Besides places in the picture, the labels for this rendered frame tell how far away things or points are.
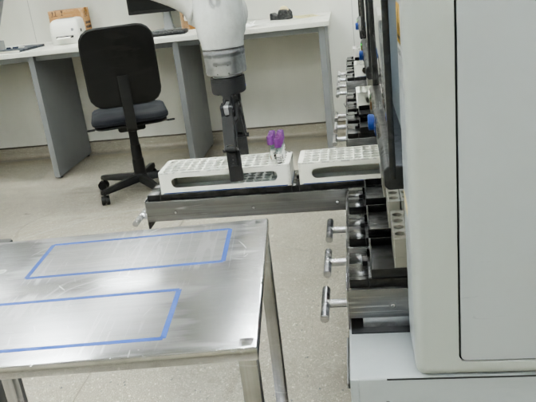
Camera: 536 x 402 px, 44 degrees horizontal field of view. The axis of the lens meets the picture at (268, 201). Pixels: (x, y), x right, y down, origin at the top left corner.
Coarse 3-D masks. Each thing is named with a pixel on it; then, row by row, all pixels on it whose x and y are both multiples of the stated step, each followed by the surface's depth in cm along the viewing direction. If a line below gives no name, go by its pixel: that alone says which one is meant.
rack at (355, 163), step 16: (304, 160) 144; (320, 160) 142; (336, 160) 141; (352, 160) 140; (368, 160) 140; (304, 176) 143; (320, 176) 150; (336, 176) 142; (352, 176) 142; (368, 176) 141
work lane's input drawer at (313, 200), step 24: (192, 192) 146; (216, 192) 146; (240, 192) 145; (264, 192) 144; (288, 192) 143; (312, 192) 142; (336, 192) 142; (144, 216) 155; (168, 216) 148; (192, 216) 147; (216, 216) 147
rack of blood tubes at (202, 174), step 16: (176, 160) 155; (192, 160) 153; (208, 160) 152; (224, 160) 151; (256, 160) 149; (272, 160) 147; (288, 160) 145; (160, 176) 147; (176, 176) 146; (192, 176) 146; (208, 176) 156; (224, 176) 155; (256, 176) 149; (272, 176) 148; (288, 176) 143
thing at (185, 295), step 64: (0, 256) 123; (64, 256) 119; (128, 256) 116; (192, 256) 113; (256, 256) 110; (0, 320) 99; (64, 320) 96; (128, 320) 94; (192, 320) 92; (256, 320) 90; (256, 384) 86
